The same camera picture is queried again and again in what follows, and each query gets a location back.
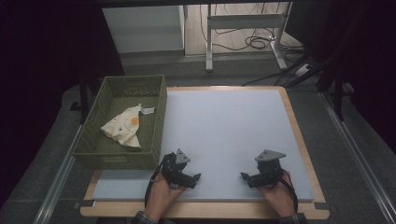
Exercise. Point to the person's left hand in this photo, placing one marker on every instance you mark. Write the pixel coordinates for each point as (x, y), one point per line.
(162, 196)

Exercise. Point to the cream egg print cloth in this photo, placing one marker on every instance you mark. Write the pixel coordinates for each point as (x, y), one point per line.
(124, 130)

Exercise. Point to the white power strip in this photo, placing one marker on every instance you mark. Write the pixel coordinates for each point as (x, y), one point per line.
(302, 70)

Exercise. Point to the black tape strip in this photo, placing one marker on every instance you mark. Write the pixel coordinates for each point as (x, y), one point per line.
(321, 205)

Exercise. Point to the white cabinet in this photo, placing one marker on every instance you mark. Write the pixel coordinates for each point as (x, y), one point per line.
(143, 28)

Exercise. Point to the light blue foam mat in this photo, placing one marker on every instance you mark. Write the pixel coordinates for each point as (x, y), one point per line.
(224, 124)

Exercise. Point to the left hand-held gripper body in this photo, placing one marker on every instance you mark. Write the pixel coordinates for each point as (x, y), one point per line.
(174, 169)

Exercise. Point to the black metal stand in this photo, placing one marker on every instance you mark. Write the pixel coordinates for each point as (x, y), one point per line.
(83, 99)
(338, 93)

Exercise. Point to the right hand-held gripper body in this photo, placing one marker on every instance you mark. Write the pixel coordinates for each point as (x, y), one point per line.
(269, 172)

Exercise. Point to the white metal desk frame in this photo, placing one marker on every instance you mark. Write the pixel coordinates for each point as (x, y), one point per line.
(209, 37)

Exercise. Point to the green woven plastic basket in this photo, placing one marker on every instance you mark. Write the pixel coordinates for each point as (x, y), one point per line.
(130, 85)

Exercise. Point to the metal floor rail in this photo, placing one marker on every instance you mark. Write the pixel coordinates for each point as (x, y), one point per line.
(358, 155)
(57, 180)

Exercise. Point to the person's right hand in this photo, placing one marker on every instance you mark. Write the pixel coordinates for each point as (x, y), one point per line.
(280, 197)

